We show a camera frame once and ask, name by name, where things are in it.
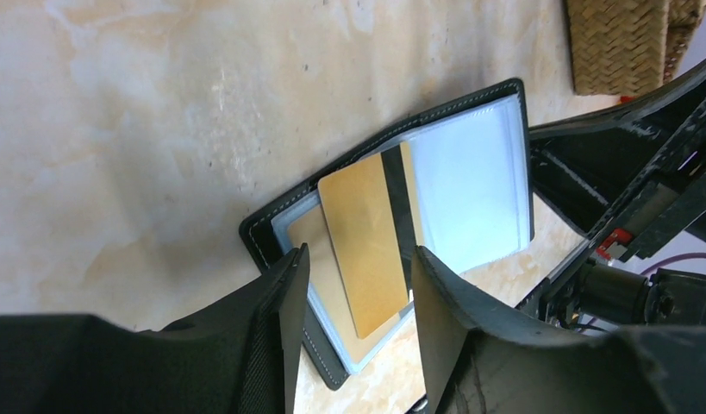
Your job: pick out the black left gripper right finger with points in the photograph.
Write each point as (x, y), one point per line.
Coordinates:
(479, 355)

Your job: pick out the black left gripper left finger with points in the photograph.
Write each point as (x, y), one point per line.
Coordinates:
(238, 355)

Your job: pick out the black leather card holder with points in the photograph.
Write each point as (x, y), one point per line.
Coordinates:
(470, 160)

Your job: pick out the woven wicker divided tray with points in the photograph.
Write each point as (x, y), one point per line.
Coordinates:
(628, 48)

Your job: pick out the gold credit card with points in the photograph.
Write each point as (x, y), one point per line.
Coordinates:
(356, 206)
(306, 224)

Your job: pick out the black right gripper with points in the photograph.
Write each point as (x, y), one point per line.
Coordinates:
(628, 179)

